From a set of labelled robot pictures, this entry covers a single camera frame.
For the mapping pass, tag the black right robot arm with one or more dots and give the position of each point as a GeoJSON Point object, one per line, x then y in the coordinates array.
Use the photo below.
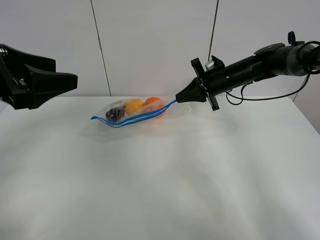
{"type": "Point", "coordinates": [297, 59]}

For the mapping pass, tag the clear zip bag blue seal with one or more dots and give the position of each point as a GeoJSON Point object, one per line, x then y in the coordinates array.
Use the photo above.
{"type": "Point", "coordinates": [171, 109]}

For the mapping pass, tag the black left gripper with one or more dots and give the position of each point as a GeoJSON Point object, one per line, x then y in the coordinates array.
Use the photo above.
{"type": "Point", "coordinates": [27, 81]}

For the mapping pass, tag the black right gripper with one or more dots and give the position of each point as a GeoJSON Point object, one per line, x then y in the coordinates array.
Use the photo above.
{"type": "Point", "coordinates": [209, 83]}

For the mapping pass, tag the orange fruit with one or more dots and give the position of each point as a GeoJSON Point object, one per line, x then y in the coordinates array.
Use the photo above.
{"type": "Point", "coordinates": [152, 104]}

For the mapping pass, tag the yellow pear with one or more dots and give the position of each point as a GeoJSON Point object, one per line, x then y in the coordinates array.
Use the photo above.
{"type": "Point", "coordinates": [133, 106]}

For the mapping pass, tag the purple eggplant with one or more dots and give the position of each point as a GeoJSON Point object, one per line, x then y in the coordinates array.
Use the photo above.
{"type": "Point", "coordinates": [115, 114]}

